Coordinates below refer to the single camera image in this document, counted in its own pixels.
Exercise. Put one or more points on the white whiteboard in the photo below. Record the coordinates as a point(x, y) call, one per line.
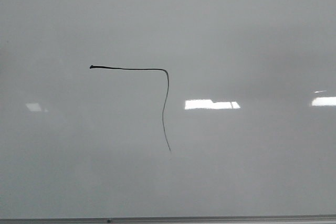
point(166, 108)

